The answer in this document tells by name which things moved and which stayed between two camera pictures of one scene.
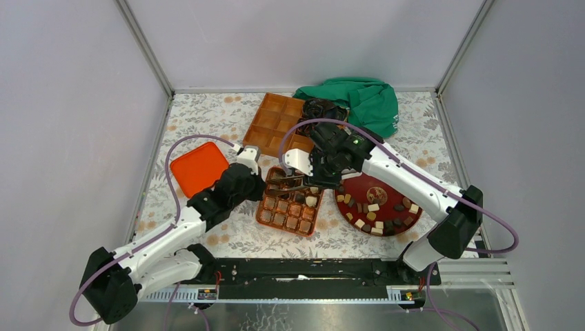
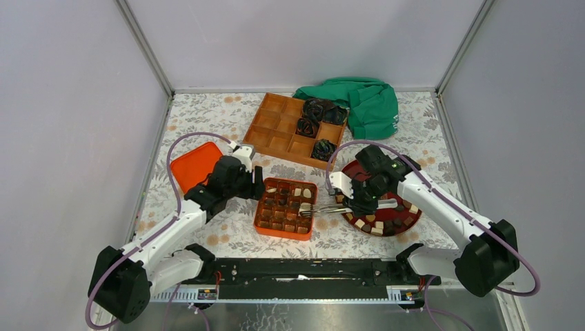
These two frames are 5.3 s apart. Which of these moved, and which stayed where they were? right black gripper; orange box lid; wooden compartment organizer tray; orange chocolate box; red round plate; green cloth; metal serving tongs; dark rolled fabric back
Moved: orange chocolate box; right black gripper; metal serving tongs
Stayed: orange box lid; wooden compartment organizer tray; dark rolled fabric back; red round plate; green cloth
